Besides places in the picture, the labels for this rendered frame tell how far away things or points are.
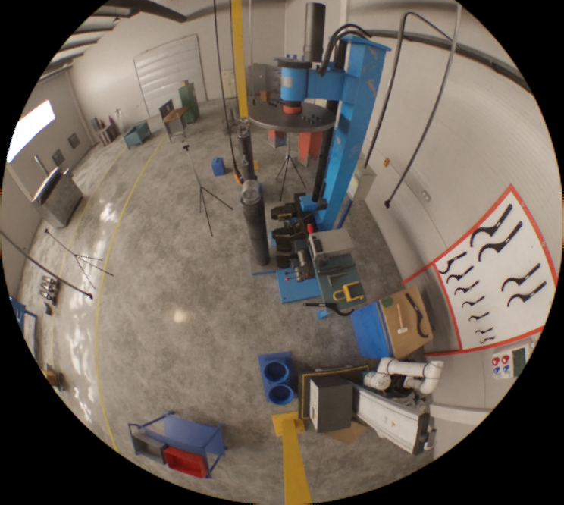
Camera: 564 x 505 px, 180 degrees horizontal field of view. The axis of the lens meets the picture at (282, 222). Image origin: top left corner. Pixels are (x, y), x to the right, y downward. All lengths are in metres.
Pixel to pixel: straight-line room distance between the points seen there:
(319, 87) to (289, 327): 2.66
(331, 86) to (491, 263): 2.29
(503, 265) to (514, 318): 0.61
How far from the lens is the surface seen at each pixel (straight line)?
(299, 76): 1.13
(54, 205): 8.13
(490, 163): 2.36
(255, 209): 1.61
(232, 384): 2.85
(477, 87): 2.55
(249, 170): 2.96
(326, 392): 1.97
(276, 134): 1.43
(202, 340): 2.89
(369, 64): 1.27
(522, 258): 2.33
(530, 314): 2.51
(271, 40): 11.88
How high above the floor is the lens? 2.66
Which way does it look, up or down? 54 degrees down
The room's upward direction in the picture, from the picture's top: 1 degrees clockwise
